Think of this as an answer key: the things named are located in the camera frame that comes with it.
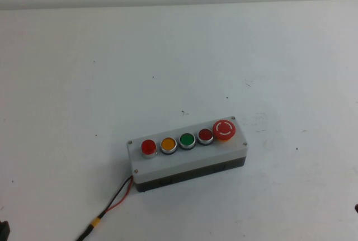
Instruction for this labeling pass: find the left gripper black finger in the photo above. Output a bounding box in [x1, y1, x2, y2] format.
[0, 220, 11, 241]

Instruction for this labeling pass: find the red mushroom emergency stop button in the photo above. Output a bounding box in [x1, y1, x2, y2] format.
[212, 120, 235, 143]

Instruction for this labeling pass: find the dark red push button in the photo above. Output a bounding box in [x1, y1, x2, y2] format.
[197, 128, 215, 145]

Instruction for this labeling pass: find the grey black button control box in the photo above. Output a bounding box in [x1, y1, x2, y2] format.
[126, 116, 248, 193]

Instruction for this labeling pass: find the green push button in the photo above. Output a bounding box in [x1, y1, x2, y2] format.
[178, 132, 197, 151]

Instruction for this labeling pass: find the yellow push button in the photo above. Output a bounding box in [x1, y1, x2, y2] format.
[159, 137, 178, 155]

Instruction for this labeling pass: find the red indicator lamp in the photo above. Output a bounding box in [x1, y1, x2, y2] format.
[140, 139, 158, 160]

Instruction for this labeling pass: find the red wire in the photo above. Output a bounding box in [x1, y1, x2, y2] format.
[103, 179, 135, 214]

